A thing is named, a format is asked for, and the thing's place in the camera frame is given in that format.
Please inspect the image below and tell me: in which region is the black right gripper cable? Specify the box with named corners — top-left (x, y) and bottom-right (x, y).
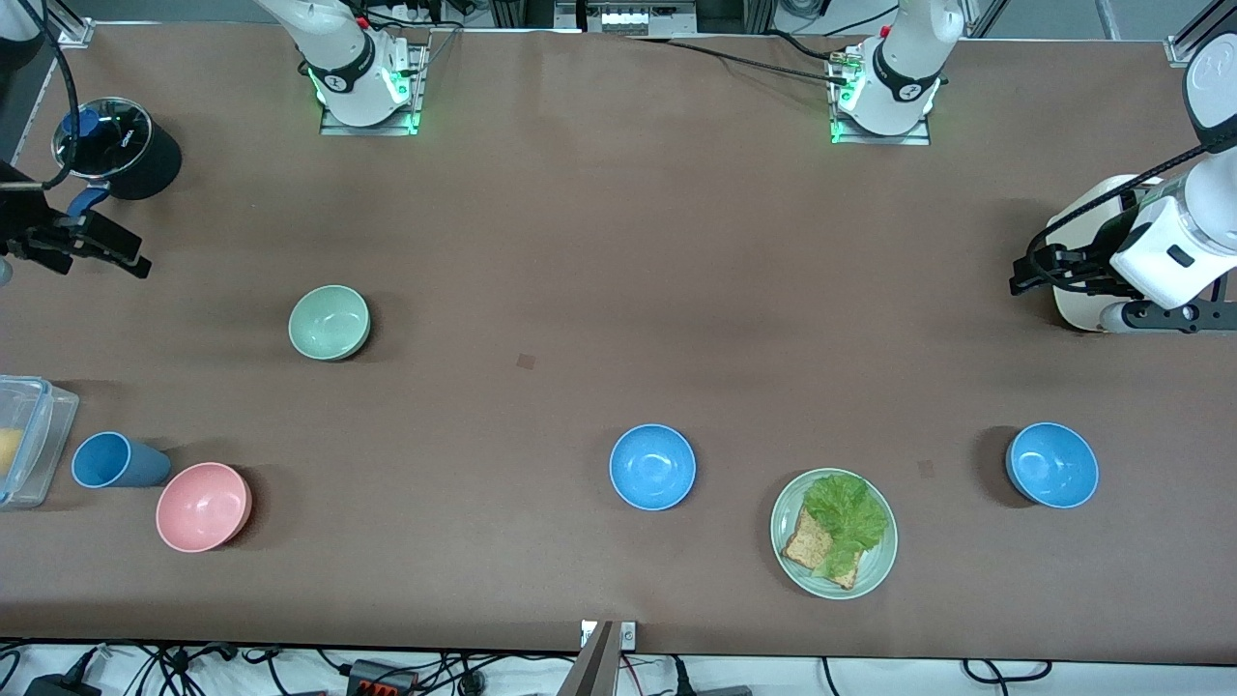
top-left (17, 0), bottom-right (80, 187)

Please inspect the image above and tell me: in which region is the blue bowl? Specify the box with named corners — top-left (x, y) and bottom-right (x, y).
top-left (1005, 421), bottom-right (1100, 509)
top-left (609, 423), bottom-right (697, 511)

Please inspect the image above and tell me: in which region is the pink bowl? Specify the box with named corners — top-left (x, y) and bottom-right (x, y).
top-left (156, 462), bottom-right (254, 554)

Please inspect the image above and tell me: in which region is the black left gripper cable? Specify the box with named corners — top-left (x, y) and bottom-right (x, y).
top-left (1026, 130), bottom-right (1237, 276)

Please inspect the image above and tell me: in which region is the black pot with glass lid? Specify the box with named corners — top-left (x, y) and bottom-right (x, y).
top-left (50, 97), bottom-right (183, 201)

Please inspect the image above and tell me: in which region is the grey metal post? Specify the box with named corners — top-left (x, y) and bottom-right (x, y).
top-left (559, 623), bottom-right (619, 696)

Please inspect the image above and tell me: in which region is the clear plastic container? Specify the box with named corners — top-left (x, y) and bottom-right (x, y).
top-left (0, 375), bottom-right (80, 510)

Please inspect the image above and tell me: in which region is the green bowl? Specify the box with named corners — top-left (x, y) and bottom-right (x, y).
top-left (288, 284), bottom-right (371, 363)

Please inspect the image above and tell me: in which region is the white power strip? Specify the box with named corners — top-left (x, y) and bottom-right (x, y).
top-left (556, 0), bottom-right (699, 38)

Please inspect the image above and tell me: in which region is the green plate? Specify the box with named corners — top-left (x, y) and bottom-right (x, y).
top-left (770, 468), bottom-right (899, 600)

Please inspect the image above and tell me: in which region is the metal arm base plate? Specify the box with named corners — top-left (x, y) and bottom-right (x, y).
top-left (828, 48), bottom-right (933, 147)
top-left (319, 43), bottom-right (427, 137)

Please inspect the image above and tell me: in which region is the green lettuce leaf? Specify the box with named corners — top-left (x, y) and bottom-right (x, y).
top-left (804, 472), bottom-right (889, 579)

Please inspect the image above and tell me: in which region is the black cable on table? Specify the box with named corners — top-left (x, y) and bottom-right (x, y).
top-left (628, 35), bottom-right (853, 88)

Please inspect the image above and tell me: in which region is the black looped cable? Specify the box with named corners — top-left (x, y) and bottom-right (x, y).
top-left (962, 659), bottom-right (1052, 683)

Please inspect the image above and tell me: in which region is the black orange power adapter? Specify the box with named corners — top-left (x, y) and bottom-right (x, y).
top-left (348, 659), bottom-right (418, 696)

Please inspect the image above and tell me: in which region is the blue cup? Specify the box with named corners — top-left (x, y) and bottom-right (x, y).
top-left (72, 431), bottom-right (173, 489)

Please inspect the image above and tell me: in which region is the cream toaster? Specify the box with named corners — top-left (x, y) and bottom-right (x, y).
top-left (1051, 174), bottom-right (1165, 333)

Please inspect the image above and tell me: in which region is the brown toast slice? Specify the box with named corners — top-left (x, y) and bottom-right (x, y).
top-left (781, 505), bottom-right (861, 591)

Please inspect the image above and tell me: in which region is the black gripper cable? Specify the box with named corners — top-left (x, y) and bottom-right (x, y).
top-left (17, 0), bottom-right (80, 187)
top-left (1026, 130), bottom-right (1237, 276)

